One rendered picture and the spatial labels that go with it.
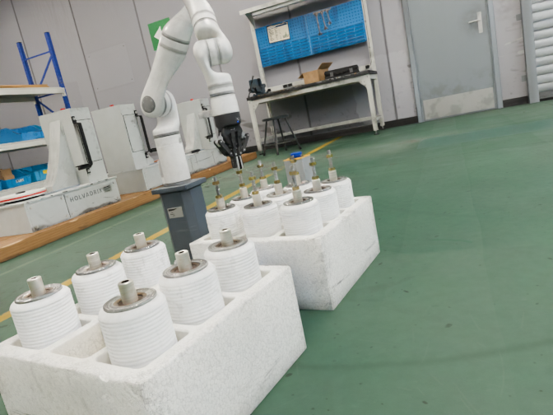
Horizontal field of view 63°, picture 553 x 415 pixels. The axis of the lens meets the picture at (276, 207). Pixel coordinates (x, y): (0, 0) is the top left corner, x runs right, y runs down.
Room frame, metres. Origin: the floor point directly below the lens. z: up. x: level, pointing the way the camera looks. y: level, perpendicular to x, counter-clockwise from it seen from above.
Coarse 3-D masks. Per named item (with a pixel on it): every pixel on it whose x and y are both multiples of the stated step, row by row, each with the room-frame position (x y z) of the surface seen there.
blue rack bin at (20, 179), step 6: (12, 174) 5.94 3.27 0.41; (18, 174) 5.90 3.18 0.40; (24, 174) 5.87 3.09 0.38; (0, 180) 5.53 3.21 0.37; (6, 180) 5.50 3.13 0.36; (12, 180) 5.58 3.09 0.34; (18, 180) 5.65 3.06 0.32; (24, 180) 5.73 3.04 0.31; (30, 180) 5.82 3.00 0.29; (6, 186) 5.52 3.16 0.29; (12, 186) 5.56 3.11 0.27
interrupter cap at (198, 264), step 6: (174, 264) 0.74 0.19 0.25; (192, 264) 0.73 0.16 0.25; (198, 264) 0.72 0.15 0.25; (204, 264) 0.70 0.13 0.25; (168, 270) 0.72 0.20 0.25; (174, 270) 0.71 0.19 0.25; (192, 270) 0.69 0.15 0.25; (198, 270) 0.69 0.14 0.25; (168, 276) 0.68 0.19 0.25; (174, 276) 0.68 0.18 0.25; (180, 276) 0.67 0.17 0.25
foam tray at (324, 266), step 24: (360, 216) 1.21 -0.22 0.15; (216, 240) 1.14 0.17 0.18; (264, 240) 1.05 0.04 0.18; (288, 240) 1.02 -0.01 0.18; (312, 240) 0.98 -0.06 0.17; (336, 240) 1.05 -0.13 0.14; (360, 240) 1.18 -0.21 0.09; (264, 264) 1.06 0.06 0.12; (288, 264) 1.02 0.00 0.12; (312, 264) 0.99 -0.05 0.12; (336, 264) 1.02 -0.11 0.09; (360, 264) 1.16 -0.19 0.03; (312, 288) 1.00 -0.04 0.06; (336, 288) 1.00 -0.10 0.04
